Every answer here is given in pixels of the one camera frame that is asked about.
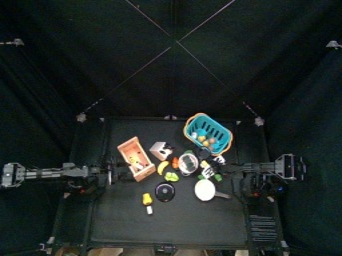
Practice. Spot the small green toy piece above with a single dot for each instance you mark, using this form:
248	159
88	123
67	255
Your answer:
200	177

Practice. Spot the yellow toy food piece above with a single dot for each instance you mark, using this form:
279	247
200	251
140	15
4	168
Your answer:
202	138

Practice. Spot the metal frame clamp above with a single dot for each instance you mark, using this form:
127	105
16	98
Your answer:
170	117
80	117
16	42
259	121
333	44

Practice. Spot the white toy frying pan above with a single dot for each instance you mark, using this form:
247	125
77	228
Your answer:
206	190

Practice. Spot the orange toy carrot piece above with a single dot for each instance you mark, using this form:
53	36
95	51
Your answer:
175	162

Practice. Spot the white toy egg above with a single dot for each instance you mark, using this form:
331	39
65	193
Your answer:
194	135

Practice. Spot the teal basket with orange rim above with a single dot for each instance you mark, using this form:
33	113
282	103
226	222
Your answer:
208	132

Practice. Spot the yellow toy banana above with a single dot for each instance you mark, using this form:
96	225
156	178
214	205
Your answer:
162	167

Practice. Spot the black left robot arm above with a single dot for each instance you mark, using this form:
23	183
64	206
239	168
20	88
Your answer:
48	172

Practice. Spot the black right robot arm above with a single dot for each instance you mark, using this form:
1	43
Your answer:
271	168

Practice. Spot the lime green toy pepper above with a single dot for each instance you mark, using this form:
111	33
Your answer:
171	177

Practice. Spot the white black box toy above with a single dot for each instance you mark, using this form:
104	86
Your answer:
159	150

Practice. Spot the teal toy food piece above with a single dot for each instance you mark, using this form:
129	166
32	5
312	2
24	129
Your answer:
202	132

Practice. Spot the small yellow toy piece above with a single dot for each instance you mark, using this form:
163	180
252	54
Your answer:
204	163

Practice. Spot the small toy in wooden box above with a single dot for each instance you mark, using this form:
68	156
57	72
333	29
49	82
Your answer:
139	165

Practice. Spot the orange toy food piece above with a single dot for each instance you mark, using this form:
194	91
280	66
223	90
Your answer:
212	140

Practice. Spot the yellow toy corn piece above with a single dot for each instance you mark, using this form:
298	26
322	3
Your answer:
147	199

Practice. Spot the wooden open box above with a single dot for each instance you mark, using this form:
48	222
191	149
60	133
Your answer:
137	160

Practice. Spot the small white toy piece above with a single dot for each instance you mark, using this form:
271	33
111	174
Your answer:
149	210

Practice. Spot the green toy vegetable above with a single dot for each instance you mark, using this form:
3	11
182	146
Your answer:
188	152

